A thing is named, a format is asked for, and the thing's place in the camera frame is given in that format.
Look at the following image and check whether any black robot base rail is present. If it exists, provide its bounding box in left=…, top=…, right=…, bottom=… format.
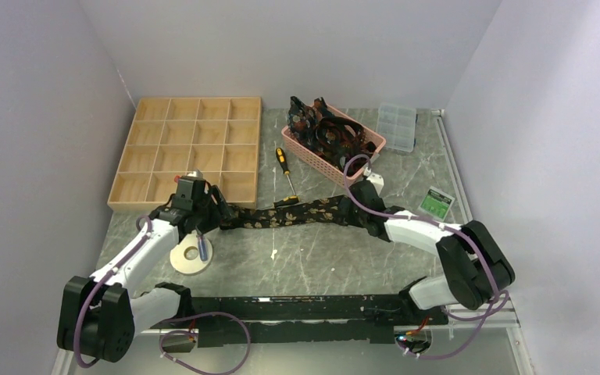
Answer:
left=153, top=294, right=448, bottom=348

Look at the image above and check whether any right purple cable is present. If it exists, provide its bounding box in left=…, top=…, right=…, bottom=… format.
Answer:
left=342, top=154, right=510, bottom=361

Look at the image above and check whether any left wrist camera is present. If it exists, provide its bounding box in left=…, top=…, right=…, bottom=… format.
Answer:
left=174, top=170, right=206, bottom=189

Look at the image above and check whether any green screw bit box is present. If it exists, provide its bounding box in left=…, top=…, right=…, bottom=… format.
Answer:
left=418, top=186, right=455, bottom=221

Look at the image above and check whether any black yellow screwdriver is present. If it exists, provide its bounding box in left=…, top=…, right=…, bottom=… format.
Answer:
left=275, top=148, right=297, bottom=195
left=264, top=195, right=300, bottom=209

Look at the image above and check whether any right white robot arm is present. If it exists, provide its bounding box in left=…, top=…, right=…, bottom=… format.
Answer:
left=338, top=180, right=516, bottom=324

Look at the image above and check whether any pink plastic basket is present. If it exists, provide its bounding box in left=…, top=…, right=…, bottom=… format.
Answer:
left=281, top=97, right=387, bottom=187

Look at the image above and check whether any clear plastic organizer box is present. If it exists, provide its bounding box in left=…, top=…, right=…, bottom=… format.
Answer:
left=377, top=103, right=418, bottom=152

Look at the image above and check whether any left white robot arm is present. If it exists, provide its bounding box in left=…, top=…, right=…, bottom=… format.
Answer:
left=57, top=172, right=234, bottom=369

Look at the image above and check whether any lower black yellow screwdriver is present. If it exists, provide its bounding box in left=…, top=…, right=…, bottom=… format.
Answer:
left=264, top=195, right=300, bottom=209

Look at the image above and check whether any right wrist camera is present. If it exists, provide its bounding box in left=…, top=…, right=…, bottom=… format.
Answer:
left=363, top=170, right=384, bottom=195

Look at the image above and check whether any wooden compartment tray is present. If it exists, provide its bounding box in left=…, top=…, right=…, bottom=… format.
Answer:
left=107, top=97, right=263, bottom=212

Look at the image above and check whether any black gold patterned tie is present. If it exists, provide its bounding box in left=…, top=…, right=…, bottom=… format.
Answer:
left=219, top=195, right=348, bottom=230

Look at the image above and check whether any blue red small screwdriver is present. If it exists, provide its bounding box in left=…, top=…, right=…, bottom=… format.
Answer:
left=196, top=233, right=209, bottom=263

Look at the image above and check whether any pile of patterned ties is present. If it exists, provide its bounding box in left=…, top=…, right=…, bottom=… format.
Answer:
left=287, top=96, right=377, bottom=171

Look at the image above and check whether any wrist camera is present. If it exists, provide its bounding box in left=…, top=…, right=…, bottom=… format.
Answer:
left=363, top=170, right=384, bottom=195
left=174, top=170, right=206, bottom=189

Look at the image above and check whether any white tape roll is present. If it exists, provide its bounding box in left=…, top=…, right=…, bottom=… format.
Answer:
left=170, top=233, right=213, bottom=276

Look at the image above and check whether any upper black yellow screwdriver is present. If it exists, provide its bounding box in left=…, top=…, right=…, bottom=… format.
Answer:
left=275, top=148, right=297, bottom=195

